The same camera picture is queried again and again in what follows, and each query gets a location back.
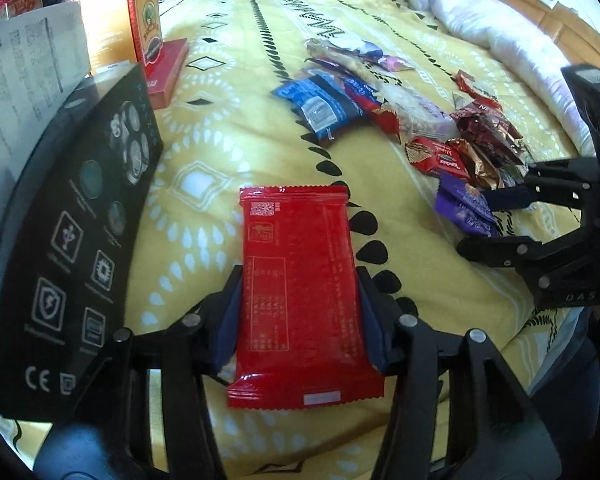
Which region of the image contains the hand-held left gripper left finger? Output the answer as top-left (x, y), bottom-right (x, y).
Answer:
top-left (72, 265), bottom-right (245, 480)

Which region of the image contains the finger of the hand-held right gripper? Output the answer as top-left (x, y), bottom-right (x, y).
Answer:
top-left (479, 156), bottom-right (600, 211)
top-left (455, 210), bottom-right (598, 283)

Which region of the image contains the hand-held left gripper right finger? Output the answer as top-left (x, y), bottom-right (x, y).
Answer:
top-left (355, 265), bottom-right (563, 480)

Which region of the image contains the purple snack packet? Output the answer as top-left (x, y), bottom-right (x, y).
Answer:
top-left (434, 171), bottom-right (502, 237)

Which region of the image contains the large red snack packet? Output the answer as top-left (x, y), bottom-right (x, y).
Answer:
top-left (226, 185), bottom-right (385, 411)

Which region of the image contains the heap of mixed snack wrappers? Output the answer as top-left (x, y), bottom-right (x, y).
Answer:
top-left (302, 37), bottom-right (531, 191)

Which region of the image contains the wooden headboard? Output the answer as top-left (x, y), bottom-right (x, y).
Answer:
top-left (467, 0), bottom-right (600, 83)

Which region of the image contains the red brown foil snack packet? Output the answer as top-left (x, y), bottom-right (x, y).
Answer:
top-left (405, 136), bottom-right (473, 179)

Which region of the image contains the pink floral quilt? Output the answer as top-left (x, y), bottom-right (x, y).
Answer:
top-left (377, 0), bottom-right (597, 157)

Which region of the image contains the clear sesame snack packet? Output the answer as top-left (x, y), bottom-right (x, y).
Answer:
top-left (377, 82), bottom-right (458, 143)

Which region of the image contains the black printed box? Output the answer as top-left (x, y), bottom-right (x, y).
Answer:
top-left (0, 65), bottom-right (165, 418)

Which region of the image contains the blue black snack packet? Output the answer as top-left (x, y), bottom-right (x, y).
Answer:
top-left (271, 74), bottom-right (377, 143)

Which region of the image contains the flat red box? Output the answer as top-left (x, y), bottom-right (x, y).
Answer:
top-left (142, 39), bottom-right (190, 110)

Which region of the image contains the red orange carton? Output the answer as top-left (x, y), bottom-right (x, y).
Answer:
top-left (69, 0), bottom-right (165, 73)

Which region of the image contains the silver white box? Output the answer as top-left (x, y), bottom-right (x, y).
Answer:
top-left (0, 1), bottom-right (93, 261)

